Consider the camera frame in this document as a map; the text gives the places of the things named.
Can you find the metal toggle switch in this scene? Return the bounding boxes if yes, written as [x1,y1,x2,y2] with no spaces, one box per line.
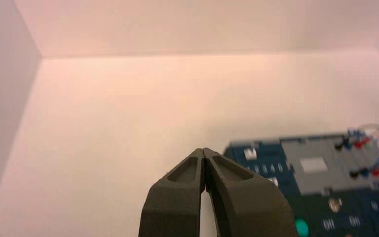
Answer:
[328,197,343,214]

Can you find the dark modular task box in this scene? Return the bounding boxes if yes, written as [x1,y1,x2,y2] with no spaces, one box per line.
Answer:
[223,131,379,237]

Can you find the white display label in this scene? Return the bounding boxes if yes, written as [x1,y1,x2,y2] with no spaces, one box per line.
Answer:
[300,157,329,173]

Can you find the teal push button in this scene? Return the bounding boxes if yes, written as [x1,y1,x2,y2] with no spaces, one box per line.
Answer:
[295,219,310,237]

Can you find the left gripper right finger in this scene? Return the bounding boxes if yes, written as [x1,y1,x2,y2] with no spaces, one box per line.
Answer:
[204,147,299,237]

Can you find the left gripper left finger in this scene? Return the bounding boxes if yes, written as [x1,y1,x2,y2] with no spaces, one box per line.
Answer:
[138,148,207,237]

